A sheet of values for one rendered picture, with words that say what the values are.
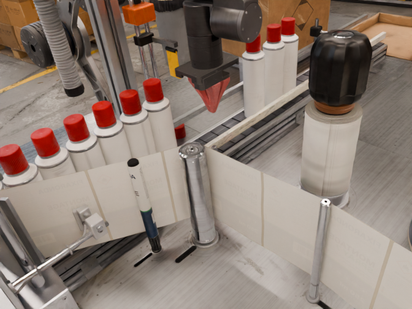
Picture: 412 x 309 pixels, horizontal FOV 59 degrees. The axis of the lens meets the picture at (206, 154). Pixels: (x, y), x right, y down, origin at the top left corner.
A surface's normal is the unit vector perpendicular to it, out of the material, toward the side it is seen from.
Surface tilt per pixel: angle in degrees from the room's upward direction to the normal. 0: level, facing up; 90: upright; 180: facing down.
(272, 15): 90
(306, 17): 90
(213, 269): 0
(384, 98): 0
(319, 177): 89
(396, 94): 0
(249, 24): 90
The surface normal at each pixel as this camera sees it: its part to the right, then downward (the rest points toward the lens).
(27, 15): 0.73, 0.34
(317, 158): -0.61, 0.49
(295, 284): -0.10, -0.80
